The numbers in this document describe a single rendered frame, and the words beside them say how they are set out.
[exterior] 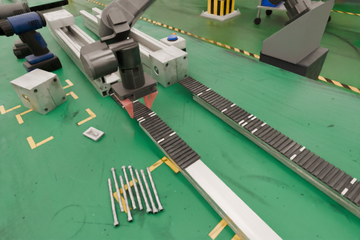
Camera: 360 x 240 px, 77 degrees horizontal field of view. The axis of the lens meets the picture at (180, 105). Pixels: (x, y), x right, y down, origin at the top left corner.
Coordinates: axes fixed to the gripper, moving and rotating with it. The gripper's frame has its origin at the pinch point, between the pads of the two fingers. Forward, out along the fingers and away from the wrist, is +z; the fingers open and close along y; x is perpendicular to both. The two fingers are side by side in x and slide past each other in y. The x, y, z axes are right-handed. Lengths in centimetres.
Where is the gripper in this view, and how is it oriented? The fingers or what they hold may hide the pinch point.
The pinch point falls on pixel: (140, 111)
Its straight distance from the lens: 63.6
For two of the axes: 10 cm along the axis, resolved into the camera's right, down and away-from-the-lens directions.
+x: 5.8, 4.7, -6.6
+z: 0.5, 7.9, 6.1
